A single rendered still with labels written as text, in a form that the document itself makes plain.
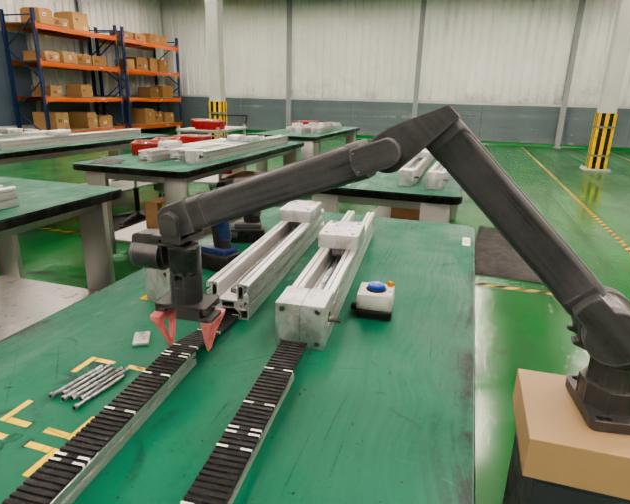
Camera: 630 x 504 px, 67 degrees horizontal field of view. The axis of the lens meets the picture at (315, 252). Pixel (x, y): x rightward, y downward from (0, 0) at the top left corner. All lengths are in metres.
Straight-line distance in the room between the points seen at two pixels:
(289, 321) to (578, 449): 0.53
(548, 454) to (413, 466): 0.18
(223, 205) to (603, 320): 0.57
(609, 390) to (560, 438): 0.10
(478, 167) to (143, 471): 0.61
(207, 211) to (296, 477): 0.42
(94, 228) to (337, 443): 2.21
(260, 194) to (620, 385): 0.58
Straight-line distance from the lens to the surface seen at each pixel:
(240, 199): 0.78
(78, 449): 0.75
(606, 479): 0.78
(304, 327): 0.96
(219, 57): 12.53
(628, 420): 0.80
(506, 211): 0.70
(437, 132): 0.67
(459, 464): 0.76
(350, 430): 0.78
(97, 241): 2.79
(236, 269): 1.19
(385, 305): 1.10
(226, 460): 0.68
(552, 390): 0.85
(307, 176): 0.73
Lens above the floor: 1.26
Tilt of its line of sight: 18 degrees down
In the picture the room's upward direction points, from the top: 1 degrees clockwise
